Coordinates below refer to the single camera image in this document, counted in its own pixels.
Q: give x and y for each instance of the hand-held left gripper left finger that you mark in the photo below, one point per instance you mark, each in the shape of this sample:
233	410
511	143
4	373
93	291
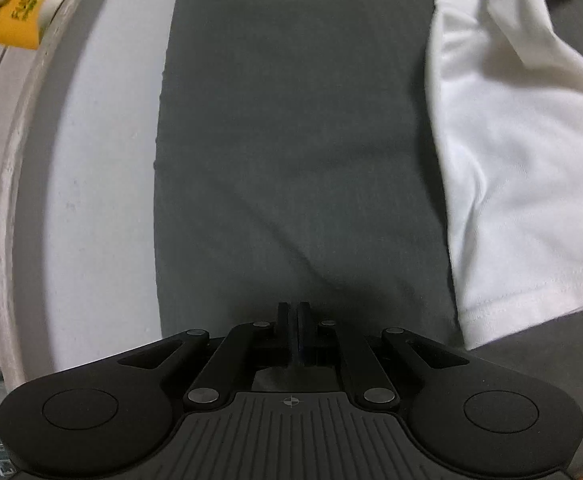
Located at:
284	335

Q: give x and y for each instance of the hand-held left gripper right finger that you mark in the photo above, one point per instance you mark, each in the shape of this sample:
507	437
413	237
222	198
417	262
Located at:
306	335

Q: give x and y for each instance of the white garment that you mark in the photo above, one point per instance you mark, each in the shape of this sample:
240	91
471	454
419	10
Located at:
521	185

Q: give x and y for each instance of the window sill ledge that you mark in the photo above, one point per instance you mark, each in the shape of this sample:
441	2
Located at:
16	160

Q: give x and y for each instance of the white bowl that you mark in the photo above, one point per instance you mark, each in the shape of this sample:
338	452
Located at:
53	2

